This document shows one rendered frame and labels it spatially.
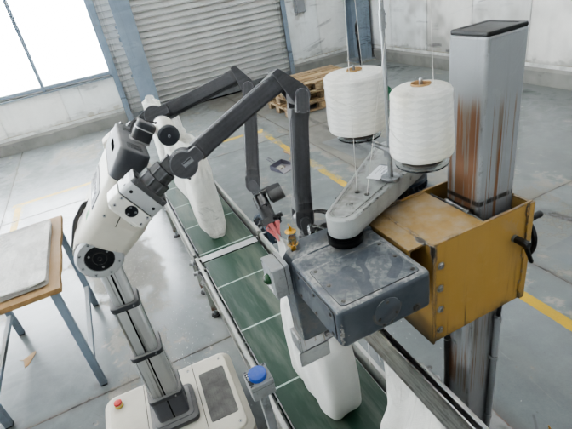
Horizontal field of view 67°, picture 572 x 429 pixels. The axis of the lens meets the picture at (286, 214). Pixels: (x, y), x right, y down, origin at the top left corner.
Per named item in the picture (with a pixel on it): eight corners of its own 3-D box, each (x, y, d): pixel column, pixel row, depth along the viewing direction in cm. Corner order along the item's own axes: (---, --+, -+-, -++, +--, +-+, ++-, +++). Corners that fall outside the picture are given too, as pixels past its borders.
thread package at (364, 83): (318, 132, 126) (310, 72, 117) (367, 117, 131) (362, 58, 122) (349, 147, 112) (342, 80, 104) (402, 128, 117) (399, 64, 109)
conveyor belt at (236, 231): (151, 169, 475) (148, 162, 471) (185, 159, 487) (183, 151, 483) (204, 268, 294) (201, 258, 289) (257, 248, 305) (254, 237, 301)
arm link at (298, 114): (283, 88, 131) (292, 88, 121) (301, 87, 132) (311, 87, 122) (289, 223, 144) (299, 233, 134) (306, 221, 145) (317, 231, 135)
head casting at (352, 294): (292, 326, 124) (273, 240, 110) (364, 292, 131) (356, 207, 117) (349, 404, 99) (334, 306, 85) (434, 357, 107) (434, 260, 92)
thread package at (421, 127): (376, 155, 104) (372, 85, 96) (425, 138, 108) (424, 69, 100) (418, 174, 92) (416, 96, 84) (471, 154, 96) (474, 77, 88)
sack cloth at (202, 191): (191, 217, 343) (163, 129, 308) (217, 208, 349) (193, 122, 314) (205, 243, 304) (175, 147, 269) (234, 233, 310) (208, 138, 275)
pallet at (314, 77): (265, 90, 704) (263, 81, 697) (331, 73, 731) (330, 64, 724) (282, 100, 634) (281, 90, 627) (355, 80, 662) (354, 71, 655)
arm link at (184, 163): (277, 59, 128) (286, 56, 119) (306, 95, 133) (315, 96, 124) (163, 158, 128) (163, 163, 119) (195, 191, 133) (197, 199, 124)
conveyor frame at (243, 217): (147, 172, 475) (143, 160, 468) (189, 158, 489) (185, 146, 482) (200, 276, 289) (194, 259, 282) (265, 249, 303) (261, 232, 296)
